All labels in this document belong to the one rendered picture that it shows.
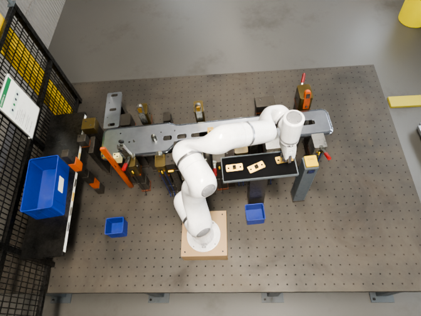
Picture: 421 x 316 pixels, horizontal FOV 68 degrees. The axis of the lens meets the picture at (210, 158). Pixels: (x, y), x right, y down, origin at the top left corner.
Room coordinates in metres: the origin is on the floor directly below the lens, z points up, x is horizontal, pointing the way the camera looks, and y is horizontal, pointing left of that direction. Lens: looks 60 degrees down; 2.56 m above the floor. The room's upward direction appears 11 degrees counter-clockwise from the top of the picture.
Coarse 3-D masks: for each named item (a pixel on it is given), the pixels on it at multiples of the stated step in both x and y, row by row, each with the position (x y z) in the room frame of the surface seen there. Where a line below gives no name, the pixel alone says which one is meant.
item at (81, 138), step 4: (80, 136) 1.14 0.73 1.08; (84, 136) 1.14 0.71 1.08; (80, 140) 1.11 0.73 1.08; (84, 140) 1.11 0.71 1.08; (88, 140) 1.13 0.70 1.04; (80, 144) 1.11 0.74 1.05; (84, 144) 1.11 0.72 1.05; (88, 144) 1.11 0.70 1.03; (84, 148) 1.11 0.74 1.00; (88, 148) 1.11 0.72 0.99
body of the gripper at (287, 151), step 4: (280, 144) 0.71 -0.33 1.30; (284, 148) 0.66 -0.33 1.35; (288, 148) 0.65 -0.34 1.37; (292, 148) 0.65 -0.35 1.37; (284, 152) 0.66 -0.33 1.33; (288, 152) 0.64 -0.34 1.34; (292, 152) 0.64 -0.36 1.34; (284, 156) 0.65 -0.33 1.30; (288, 156) 0.64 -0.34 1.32; (292, 156) 0.64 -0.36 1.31
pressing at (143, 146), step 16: (304, 112) 1.07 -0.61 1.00; (320, 112) 1.05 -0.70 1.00; (128, 128) 1.20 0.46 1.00; (144, 128) 1.18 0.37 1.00; (160, 128) 1.16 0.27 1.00; (176, 128) 1.13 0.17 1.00; (192, 128) 1.11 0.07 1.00; (304, 128) 0.96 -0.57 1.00; (320, 128) 0.95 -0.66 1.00; (112, 144) 1.10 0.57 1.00; (128, 144) 1.08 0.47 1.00; (144, 144) 1.06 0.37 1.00; (160, 144) 1.04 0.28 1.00
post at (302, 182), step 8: (304, 168) 0.65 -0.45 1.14; (312, 168) 0.64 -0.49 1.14; (296, 176) 0.70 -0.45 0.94; (304, 176) 0.64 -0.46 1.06; (312, 176) 0.64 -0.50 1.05; (296, 184) 0.67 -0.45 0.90; (304, 184) 0.64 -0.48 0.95; (296, 192) 0.64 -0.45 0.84; (304, 192) 0.64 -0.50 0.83; (296, 200) 0.64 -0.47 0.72; (304, 200) 0.63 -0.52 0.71
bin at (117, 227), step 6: (108, 222) 0.71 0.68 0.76; (114, 222) 0.72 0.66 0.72; (120, 222) 0.71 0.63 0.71; (126, 222) 0.70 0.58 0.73; (108, 228) 0.67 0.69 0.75; (114, 228) 0.68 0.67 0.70; (120, 228) 0.68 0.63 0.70; (126, 228) 0.66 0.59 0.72; (108, 234) 0.63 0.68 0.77; (114, 234) 0.62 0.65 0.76; (120, 234) 0.62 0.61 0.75; (126, 234) 0.63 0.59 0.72
